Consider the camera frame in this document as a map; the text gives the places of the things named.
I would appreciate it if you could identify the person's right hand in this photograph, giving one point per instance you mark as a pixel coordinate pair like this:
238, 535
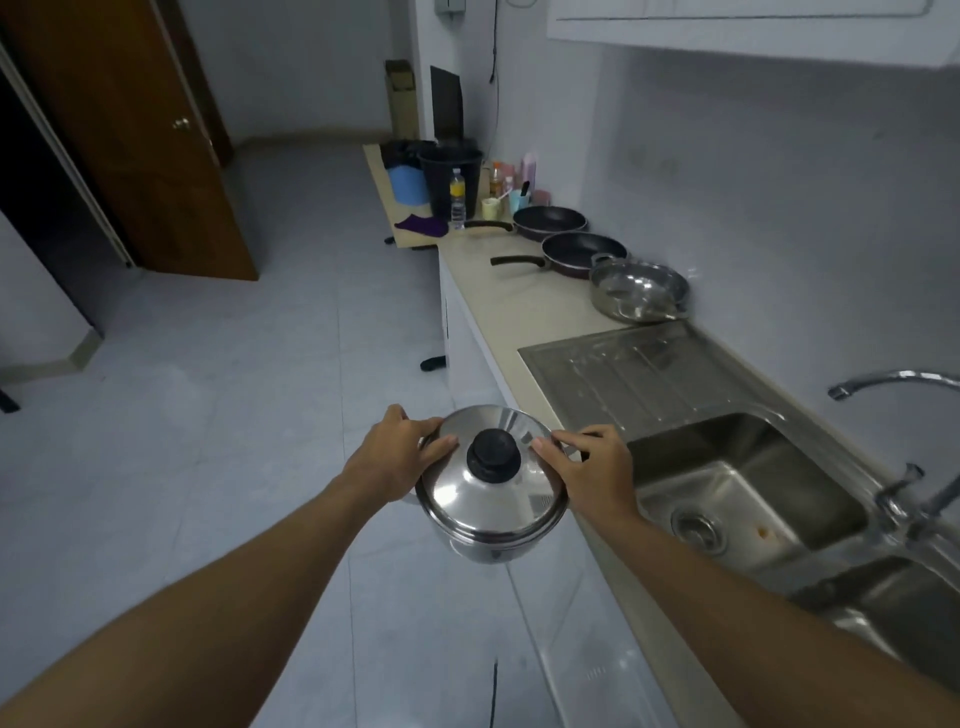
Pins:
600, 480

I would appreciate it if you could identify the black plastic bin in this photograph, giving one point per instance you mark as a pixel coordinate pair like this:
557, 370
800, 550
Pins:
446, 180

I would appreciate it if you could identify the small black floor object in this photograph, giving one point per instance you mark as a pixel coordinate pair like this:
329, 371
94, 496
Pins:
433, 364

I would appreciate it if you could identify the wide steel two-handled pan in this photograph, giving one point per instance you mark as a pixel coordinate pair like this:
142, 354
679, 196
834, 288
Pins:
637, 292

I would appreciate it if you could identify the clear water bottle yellow label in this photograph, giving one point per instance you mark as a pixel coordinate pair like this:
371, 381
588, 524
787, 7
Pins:
457, 202

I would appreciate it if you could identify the black board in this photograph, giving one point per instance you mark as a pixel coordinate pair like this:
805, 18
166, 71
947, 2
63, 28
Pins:
446, 105

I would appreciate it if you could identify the stainless steel double sink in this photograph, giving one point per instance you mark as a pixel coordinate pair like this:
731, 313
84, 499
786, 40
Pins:
637, 367

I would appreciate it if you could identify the light wooden side table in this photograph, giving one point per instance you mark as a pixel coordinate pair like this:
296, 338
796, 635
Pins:
382, 187

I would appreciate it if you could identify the pink cup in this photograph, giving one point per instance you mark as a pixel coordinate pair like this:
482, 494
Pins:
541, 198

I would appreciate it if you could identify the blue bag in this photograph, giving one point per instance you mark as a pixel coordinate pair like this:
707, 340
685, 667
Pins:
409, 187

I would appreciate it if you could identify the person's left hand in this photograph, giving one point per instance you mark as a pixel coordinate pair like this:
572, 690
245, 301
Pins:
394, 457

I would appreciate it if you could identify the person's right forearm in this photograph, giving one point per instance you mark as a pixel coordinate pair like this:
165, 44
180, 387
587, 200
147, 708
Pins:
787, 630

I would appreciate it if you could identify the pink bottle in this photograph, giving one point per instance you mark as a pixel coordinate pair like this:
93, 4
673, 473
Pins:
529, 171

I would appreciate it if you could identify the chrome gooseneck faucet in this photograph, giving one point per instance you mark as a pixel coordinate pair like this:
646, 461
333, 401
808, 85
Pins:
892, 377

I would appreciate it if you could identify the person's left forearm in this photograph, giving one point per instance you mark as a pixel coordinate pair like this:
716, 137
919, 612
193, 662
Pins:
165, 615

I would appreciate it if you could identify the black frying pan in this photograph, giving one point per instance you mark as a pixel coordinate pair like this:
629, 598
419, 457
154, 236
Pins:
581, 251
551, 219

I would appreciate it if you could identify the purple cloth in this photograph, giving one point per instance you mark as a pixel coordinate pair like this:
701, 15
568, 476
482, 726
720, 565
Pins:
424, 225

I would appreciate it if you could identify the teal cup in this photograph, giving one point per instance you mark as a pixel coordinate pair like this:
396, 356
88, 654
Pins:
519, 202

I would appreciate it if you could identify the orange label bottle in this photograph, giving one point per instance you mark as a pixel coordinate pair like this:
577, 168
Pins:
496, 180

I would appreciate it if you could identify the yellow-green cup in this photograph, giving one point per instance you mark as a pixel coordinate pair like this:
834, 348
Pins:
490, 208

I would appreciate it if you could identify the steel pot lid black knob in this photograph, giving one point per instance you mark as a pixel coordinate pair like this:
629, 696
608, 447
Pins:
465, 495

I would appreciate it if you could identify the cardboard box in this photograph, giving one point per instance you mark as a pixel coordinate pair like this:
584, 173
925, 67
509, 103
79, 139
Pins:
401, 101

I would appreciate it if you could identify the white louvered wall cabinet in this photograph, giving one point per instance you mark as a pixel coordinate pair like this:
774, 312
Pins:
750, 30

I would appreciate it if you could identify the white base cabinet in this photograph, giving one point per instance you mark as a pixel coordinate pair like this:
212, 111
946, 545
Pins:
469, 360

